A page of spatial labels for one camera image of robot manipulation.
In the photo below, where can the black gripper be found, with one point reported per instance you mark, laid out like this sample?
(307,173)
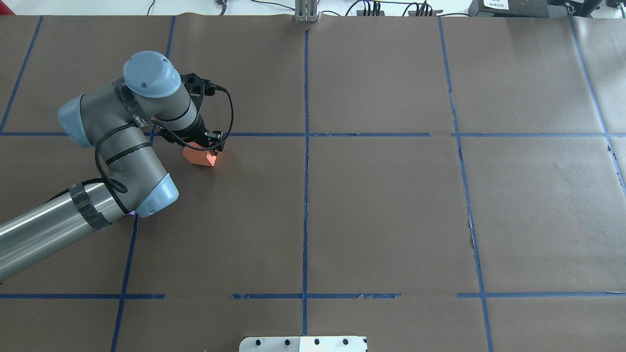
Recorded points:
(194,132)

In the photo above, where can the orange foam cube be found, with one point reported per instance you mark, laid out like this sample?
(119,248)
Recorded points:
(206,158)

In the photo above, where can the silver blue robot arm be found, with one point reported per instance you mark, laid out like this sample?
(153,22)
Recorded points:
(131,178)

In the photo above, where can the black box with label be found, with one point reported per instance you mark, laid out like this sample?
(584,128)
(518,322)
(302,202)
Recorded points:
(509,8)

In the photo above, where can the aluminium frame post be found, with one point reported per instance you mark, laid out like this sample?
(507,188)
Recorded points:
(306,11)

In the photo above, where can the white pedestal column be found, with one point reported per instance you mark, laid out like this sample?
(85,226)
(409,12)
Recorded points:
(304,344)

